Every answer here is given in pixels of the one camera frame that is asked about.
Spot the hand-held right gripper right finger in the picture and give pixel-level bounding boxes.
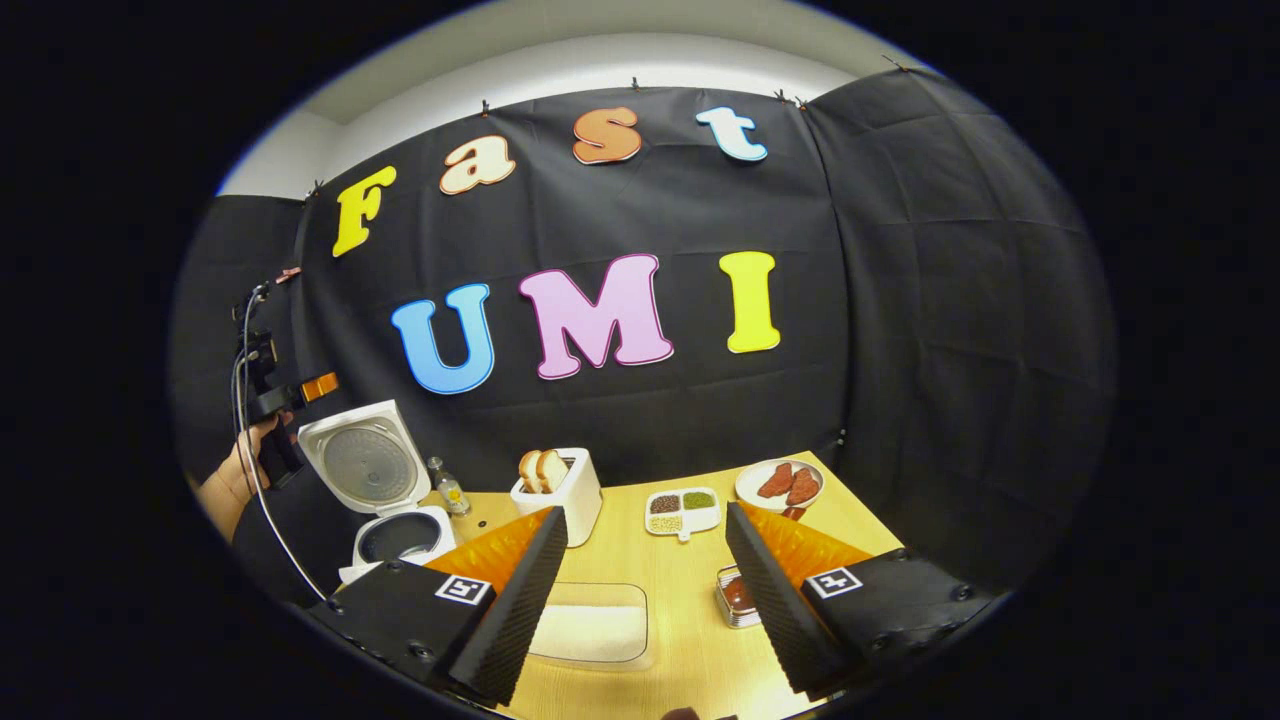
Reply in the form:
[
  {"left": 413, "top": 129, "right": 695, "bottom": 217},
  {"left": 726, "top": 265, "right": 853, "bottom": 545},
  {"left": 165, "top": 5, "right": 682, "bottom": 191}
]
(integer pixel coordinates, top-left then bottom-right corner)
[{"left": 725, "top": 500, "right": 1001, "bottom": 701}]

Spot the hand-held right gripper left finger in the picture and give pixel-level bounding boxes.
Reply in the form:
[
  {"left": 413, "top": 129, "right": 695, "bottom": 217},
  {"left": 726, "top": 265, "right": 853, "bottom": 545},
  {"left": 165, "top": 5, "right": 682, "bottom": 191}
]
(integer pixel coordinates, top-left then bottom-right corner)
[{"left": 305, "top": 505, "right": 569, "bottom": 706}]

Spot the metal wire chopstick holder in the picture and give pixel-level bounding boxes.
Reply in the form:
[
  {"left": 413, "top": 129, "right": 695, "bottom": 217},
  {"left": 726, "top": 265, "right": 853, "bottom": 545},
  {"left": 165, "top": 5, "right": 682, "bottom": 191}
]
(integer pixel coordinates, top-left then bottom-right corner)
[{"left": 715, "top": 563, "right": 767, "bottom": 630}]

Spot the clear box of rice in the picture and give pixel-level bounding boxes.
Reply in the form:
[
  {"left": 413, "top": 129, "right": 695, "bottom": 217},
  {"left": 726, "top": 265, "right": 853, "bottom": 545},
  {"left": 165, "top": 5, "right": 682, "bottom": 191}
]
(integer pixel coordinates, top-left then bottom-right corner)
[{"left": 527, "top": 583, "right": 652, "bottom": 667}]

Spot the white rice cooker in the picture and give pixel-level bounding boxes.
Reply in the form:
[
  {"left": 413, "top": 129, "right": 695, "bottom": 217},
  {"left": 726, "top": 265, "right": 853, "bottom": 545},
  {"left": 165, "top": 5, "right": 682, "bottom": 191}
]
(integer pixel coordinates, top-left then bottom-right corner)
[{"left": 298, "top": 400, "right": 459, "bottom": 587}]

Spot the brown wooden spoon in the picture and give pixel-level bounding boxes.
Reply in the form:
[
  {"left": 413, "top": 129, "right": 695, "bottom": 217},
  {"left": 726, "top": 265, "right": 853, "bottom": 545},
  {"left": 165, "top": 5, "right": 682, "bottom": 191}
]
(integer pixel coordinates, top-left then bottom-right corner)
[{"left": 722, "top": 505, "right": 807, "bottom": 614}]

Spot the white toaster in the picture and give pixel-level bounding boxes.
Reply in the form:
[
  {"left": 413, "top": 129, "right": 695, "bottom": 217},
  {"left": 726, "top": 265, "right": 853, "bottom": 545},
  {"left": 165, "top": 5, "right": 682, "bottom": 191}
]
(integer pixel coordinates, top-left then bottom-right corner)
[{"left": 510, "top": 447, "right": 604, "bottom": 549}]

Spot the white round plate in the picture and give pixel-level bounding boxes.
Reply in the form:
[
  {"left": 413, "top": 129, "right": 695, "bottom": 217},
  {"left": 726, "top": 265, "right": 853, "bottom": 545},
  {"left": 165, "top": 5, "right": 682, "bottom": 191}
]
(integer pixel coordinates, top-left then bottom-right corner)
[{"left": 735, "top": 458, "right": 826, "bottom": 514}]

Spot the small glass bottle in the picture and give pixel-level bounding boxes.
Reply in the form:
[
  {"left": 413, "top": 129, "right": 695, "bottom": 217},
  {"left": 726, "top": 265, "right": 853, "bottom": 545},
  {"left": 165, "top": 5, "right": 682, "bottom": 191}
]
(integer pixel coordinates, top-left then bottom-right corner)
[{"left": 428, "top": 457, "right": 472, "bottom": 517}]

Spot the white divided dish with beans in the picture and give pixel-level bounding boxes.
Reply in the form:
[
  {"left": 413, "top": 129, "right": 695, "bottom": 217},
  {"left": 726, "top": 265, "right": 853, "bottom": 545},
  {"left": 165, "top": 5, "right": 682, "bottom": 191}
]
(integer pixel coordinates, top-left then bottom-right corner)
[{"left": 645, "top": 487, "right": 722, "bottom": 543}]

